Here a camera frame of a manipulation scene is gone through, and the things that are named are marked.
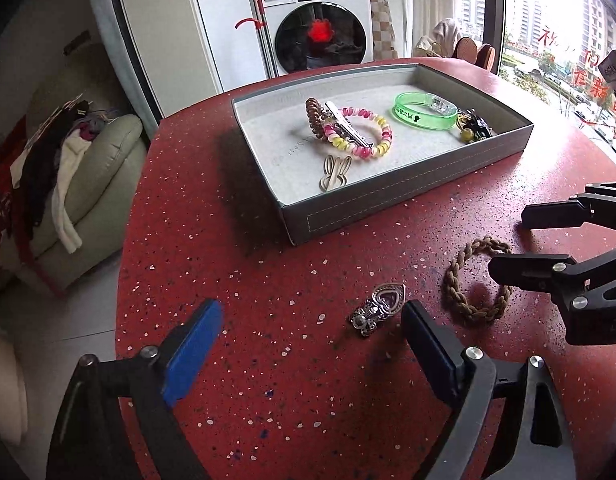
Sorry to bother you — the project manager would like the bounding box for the pile of clothes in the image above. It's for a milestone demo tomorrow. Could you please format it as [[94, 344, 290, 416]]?
[[0, 95, 113, 272]]

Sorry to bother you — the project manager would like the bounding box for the silver heart hair clip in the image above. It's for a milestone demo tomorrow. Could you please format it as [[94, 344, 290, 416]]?
[[349, 282, 407, 342]]

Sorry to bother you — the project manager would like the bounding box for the red plush ornament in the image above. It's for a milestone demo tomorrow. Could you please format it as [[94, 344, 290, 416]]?
[[308, 18, 335, 45]]

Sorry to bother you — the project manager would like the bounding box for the pink yellow spiral hair tie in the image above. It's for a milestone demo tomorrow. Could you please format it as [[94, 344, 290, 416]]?
[[324, 106, 393, 160]]

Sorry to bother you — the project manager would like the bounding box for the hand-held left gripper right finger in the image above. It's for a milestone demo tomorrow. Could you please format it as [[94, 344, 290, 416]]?
[[402, 300, 576, 480]]

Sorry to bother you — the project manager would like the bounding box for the checkered cloth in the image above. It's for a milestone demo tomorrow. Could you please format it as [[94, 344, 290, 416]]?
[[370, 0, 398, 60]]

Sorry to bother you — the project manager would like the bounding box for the brown spiral hair tie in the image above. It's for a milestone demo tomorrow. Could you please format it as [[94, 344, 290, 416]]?
[[305, 97, 337, 139]]

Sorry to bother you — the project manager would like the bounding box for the red handled mop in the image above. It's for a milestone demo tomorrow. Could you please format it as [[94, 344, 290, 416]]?
[[235, 0, 281, 79]]

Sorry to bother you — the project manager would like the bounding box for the grey jewelry tray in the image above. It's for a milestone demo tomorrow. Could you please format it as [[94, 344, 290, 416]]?
[[231, 63, 534, 247]]

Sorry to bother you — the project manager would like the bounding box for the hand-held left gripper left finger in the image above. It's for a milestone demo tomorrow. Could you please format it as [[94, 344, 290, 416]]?
[[46, 299, 223, 480]]

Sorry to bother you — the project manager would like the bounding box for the brown braided hair tie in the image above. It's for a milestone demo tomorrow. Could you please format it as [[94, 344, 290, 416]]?
[[442, 236, 514, 327]]

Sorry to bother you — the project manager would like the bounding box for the beige cloth on chair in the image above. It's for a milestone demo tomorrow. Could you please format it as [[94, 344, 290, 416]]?
[[414, 18, 464, 59]]

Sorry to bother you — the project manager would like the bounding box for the white cabinet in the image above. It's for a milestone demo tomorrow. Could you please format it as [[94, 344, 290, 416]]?
[[188, 0, 269, 94]]

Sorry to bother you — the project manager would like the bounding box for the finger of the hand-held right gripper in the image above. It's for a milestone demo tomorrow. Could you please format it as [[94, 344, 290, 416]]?
[[488, 245, 616, 345], [520, 181, 616, 233]]

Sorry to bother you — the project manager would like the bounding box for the wooden rabbit hair clip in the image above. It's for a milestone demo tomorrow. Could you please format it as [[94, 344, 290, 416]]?
[[317, 155, 353, 192]]

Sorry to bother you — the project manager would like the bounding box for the brown chair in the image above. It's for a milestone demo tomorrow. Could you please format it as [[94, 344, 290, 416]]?
[[455, 37, 500, 74]]

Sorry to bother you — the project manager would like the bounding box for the silver star hair clip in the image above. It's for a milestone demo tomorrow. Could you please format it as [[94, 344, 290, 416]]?
[[325, 101, 377, 149]]

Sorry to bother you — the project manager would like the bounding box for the black claw hair clip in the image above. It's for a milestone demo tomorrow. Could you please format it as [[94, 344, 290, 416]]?
[[460, 108, 494, 141]]

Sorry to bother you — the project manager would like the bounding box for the beige sofa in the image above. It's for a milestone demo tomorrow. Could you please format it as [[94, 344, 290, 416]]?
[[0, 42, 149, 297]]

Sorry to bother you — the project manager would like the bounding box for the green translucent bracelet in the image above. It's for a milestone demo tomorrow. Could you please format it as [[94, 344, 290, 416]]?
[[393, 91, 459, 133]]

